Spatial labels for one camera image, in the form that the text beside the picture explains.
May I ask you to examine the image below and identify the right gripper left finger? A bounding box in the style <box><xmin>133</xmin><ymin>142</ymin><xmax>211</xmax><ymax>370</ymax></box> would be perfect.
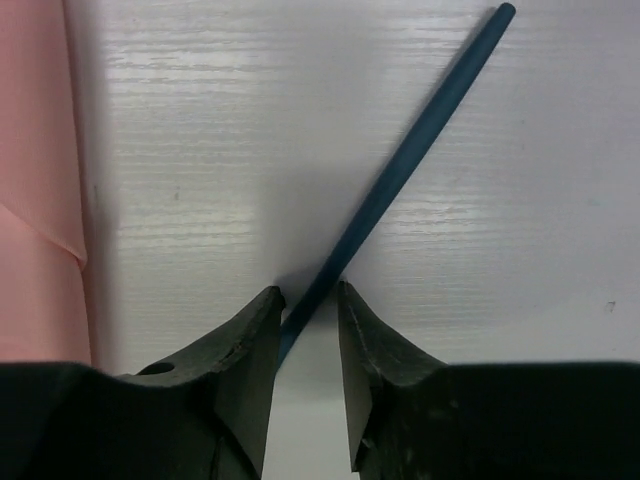
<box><xmin>1</xmin><ymin>286</ymin><xmax>285</xmax><ymax>479</ymax></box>

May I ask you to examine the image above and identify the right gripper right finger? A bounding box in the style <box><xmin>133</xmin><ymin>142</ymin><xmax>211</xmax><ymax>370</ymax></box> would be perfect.
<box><xmin>337</xmin><ymin>282</ymin><xmax>639</xmax><ymax>479</ymax></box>

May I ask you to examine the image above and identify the pink satin napkin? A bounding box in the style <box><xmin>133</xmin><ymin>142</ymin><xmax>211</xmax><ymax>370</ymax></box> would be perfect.
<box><xmin>1</xmin><ymin>1</ymin><xmax>91</xmax><ymax>363</ymax></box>

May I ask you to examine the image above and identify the teal plastic spoon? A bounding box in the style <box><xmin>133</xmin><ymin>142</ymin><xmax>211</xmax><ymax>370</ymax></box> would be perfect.
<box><xmin>278</xmin><ymin>2</ymin><xmax>516</xmax><ymax>365</ymax></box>

